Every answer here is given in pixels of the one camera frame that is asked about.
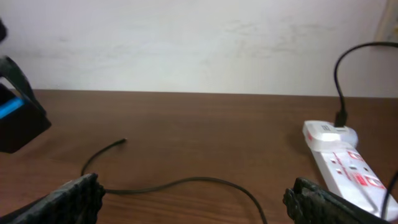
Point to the white USB charger adapter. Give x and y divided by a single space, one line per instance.
322 136

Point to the blue Galaxy smartphone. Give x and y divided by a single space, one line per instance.
10 106

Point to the white power strip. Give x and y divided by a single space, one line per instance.
347 175

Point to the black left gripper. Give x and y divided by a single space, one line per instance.
27 122

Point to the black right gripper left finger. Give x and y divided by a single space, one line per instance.
77 201

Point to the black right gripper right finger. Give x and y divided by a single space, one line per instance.
308 203

